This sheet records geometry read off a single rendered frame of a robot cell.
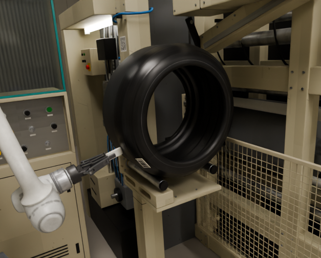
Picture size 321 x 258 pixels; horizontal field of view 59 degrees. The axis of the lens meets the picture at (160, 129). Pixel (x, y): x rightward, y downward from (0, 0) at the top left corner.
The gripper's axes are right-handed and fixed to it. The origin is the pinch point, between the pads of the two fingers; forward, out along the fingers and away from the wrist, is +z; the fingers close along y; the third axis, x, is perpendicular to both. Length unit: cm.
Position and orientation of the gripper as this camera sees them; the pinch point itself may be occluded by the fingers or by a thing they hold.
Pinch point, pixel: (114, 153)
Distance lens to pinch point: 121.6
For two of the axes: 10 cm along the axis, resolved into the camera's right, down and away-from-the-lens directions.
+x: 2.7, 8.9, 3.6
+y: -5.0, -1.9, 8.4
